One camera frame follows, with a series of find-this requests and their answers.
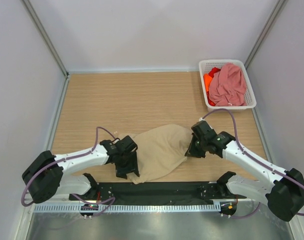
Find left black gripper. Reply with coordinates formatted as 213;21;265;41
115;150;139;179

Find beige t shirt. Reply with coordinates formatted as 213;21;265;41
118;124;192;185

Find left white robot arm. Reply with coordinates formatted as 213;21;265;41
22;135;139;204

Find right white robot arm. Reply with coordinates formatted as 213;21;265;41
185;120;304;222

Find pink t shirt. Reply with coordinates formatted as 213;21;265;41
209;62;247;107

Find orange t shirt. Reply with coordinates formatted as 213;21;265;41
203;73;215;106

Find red t shirt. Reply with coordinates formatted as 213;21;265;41
208;67;221;78

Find white plastic basket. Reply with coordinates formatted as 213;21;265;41
198;59;257;112

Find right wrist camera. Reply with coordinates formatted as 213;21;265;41
191;120;217;139

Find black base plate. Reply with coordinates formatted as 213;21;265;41
81;181;235;206

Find white slotted cable duct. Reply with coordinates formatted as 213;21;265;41
34;202;221;213

